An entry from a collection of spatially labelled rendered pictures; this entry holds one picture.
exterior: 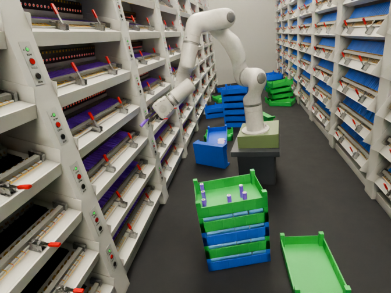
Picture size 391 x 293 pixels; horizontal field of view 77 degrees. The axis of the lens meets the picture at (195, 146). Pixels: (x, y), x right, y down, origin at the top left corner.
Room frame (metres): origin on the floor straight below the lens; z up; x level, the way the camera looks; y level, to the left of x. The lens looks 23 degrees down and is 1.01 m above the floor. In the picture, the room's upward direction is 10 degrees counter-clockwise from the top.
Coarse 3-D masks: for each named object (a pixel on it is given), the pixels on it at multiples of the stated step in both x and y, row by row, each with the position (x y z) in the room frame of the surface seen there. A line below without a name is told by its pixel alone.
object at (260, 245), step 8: (264, 240) 0.83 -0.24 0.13; (208, 248) 0.83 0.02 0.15; (216, 248) 0.83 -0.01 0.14; (224, 248) 0.83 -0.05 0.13; (232, 248) 0.83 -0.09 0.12; (240, 248) 0.83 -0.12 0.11; (248, 248) 0.83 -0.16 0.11; (256, 248) 0.83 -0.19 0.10; (264, 248) 0.83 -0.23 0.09; (208, 256) 0.83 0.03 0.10; (216, 256) 0.83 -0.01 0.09
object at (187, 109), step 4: (184, 100) 2.81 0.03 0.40; (180, 104) 2.73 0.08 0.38; (184, 104) 2.76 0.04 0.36; (188, 104) 2.78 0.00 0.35; (192, 104) 2.79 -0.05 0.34; (180, 108) 2.60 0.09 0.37; (184, 108) 2.68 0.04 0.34; (188, 108) 2.63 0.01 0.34; (192, 108) 2.72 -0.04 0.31; (180, 112) 2.46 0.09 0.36; (184, 112) 2.54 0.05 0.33; (188, 112) 2.56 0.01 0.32; (180, 116) 2.38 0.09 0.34; (184, 116) 2.37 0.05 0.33; (188, 116) 2.52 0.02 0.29; (184, 120) 2.33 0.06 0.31
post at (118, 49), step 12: (84, 0) 1.47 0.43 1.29; (96, 0) 1.45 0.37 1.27; (108, 0) 1.44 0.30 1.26; (84, 12) 1.47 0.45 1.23; (96, 12) 1.46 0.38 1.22; (108, 12) 1.44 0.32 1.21; (120, 36) 1.43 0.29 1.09; (96, 48) 1.47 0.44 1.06; (108, 48) 1.46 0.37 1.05; (120, 48) 1.44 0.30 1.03; (132, 48) 1.52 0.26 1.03; (132, 60) 1.48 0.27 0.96; (132, 72) 1.44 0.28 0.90; (120, 84) 1.45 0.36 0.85; (132, 84) 1.44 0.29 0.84; (132, 120) 1.45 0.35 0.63; (156, 156) 1.48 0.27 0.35; (156, 168) 1.43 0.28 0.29; (156, 180) 1.44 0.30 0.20
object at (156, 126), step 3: (156, 99) 2.15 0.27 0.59; (174, 105) 2.11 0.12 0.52; (174, 111) 2.09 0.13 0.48; (171, 114) 2.00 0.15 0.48; (165, 117) 1.81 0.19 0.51; (168, 117) 1.91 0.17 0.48; (162, 120) 1.74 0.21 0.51; (165, 120) 1.82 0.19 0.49; (153, 123) 1.66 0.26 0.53; (156, 123) 1.67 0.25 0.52; (159, 123) 1.68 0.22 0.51; (162, 123) 1.75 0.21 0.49; (153, 126) 1.52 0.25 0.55; (156, 126) 1.62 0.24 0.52; (159, 126) 1.68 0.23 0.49; (153, 129) 1.52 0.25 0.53; (156, 129) 1.59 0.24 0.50; (153, 132) 1.53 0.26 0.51; (156, 132) 1.61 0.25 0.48
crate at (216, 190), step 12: (216, 180) 1.03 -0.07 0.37; (228, 180) 1.03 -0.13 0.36; (240, 180) 1.03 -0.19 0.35; (252, 180) 1.01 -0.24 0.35; (216, 192) 0.99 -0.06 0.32; (228, 192) 0.98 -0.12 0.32; (252, 192) 0.94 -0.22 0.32; (264, 192) 0.83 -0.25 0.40; (216, 204) 0.90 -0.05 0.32; (228, 204) 0.83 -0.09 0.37; (240, 204) 0.83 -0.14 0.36; (252, 204) 0.83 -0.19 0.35; (264, 204) 0.83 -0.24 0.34; (204, 216) 0.83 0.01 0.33
